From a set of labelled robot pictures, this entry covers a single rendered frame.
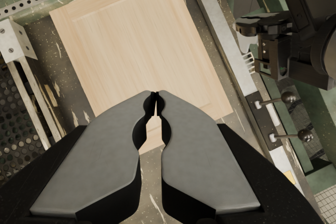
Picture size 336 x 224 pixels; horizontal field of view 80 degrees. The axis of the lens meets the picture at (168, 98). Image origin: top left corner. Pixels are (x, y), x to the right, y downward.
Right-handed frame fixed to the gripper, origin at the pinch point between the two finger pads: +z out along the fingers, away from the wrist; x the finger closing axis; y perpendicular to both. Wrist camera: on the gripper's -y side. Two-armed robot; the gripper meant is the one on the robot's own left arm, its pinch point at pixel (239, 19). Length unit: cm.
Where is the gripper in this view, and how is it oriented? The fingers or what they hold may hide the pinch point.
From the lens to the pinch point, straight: 43.8
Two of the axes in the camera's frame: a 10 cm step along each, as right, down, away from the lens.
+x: 9.3, -3.4, 1.4
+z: -2.7, -3.7, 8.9
